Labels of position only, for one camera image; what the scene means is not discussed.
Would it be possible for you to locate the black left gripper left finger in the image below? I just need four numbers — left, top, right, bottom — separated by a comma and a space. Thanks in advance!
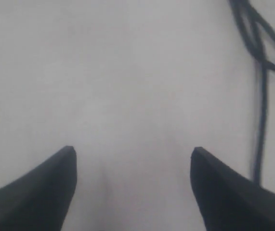
0, 146, 77, 231

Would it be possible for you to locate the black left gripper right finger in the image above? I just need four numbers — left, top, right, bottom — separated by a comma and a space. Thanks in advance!
190, 147, 275, 231

